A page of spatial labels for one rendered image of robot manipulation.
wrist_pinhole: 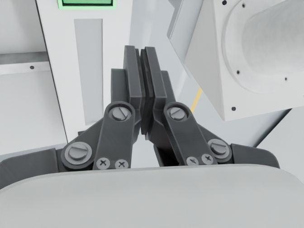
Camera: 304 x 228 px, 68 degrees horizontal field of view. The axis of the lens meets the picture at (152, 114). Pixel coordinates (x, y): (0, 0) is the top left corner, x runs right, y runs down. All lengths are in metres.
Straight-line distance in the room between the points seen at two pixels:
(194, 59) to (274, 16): 0.17
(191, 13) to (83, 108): 0.28
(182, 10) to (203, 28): 0.05
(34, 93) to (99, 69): 0.23
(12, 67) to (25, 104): 0.12
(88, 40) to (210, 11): 0.26
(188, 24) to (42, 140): 0.45
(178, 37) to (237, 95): 0.17
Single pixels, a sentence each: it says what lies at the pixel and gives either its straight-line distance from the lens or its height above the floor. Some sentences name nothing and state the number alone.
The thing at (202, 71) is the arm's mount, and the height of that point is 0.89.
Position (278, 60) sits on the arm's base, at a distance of 0.42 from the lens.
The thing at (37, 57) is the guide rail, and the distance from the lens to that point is 0.44.
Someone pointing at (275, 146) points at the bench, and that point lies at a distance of 3.65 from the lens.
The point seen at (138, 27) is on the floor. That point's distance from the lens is 1.44.
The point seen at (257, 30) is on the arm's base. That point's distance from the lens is 0.44.
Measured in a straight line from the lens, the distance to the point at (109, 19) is 0.27.
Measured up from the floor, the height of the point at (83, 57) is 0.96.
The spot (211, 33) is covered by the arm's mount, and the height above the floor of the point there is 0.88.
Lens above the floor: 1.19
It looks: 36 degrees down
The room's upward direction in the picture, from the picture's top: 156 degrees clockwise
